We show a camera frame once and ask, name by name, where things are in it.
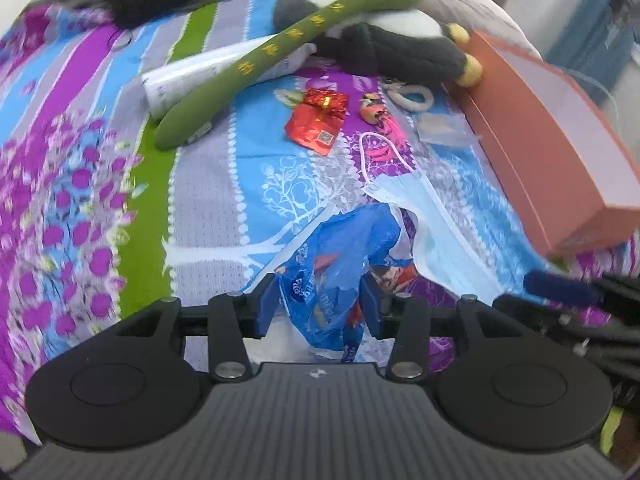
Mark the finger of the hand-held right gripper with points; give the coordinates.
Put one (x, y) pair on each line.
(560, 287)
(545, 317)

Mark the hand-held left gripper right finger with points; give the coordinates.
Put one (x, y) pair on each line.
(372, 310)

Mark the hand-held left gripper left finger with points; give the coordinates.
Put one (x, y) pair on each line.
(265, 310)

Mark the blue plastic bag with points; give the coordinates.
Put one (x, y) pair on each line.
(340, 245)

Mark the orange cardboard box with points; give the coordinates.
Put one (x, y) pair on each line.
(540, 175)

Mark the blue face mask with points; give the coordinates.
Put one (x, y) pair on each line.
(440, 230)

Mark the floral striped bedsheet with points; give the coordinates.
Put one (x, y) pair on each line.
(210, 210)

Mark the red foil packet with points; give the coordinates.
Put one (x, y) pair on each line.
(312, 130)

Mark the clear plastic zip bag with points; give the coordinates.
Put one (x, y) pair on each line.
(442, 130)

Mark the pink tassel charm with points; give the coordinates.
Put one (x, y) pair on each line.
(372, 107)

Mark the small pale candy wrapper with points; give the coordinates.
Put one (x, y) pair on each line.
(289, 99)

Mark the white tube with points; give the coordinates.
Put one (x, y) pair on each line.
(190, 77)

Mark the long green plush toy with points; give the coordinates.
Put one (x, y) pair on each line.
(280, 50)

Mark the grey penguin plush toy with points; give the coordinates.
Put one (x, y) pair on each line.
(400, 50)

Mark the blue curtain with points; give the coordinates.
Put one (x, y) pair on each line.
(600, 25)

